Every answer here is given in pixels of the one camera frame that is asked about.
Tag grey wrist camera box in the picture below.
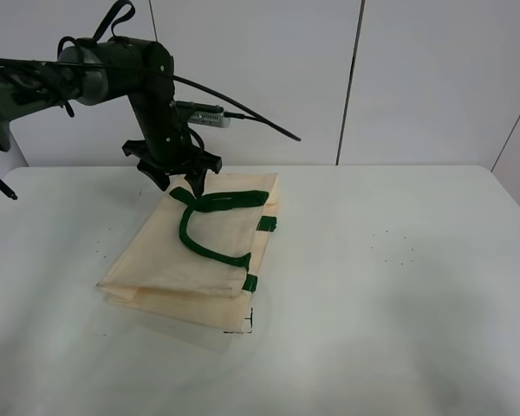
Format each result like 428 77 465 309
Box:
175 101 231 128

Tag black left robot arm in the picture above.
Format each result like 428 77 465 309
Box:
0 1 222 199

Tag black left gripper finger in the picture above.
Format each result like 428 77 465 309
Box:
185 169 207 198
137 159 172 191

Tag white linen bag green handles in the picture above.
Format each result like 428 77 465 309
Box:
97 173 281 333

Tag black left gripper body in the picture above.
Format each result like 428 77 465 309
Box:
122 138 222 175

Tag black cable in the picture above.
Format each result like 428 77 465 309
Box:
168 73 302 143

